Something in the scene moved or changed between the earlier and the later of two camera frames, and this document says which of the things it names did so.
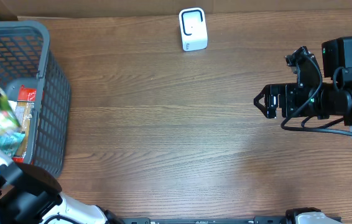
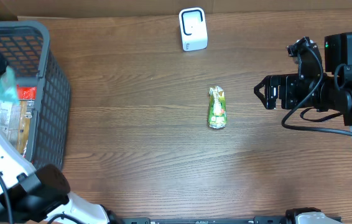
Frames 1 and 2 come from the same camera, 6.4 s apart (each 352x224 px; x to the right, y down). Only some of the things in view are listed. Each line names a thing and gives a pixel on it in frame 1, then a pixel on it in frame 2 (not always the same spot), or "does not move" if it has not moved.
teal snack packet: (9, 142) to (4, 88)
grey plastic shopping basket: (18, 54) does not move
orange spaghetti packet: (23, 109) does not move
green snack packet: (2, 117) to (217, 107)
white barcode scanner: (193, 29) does not move
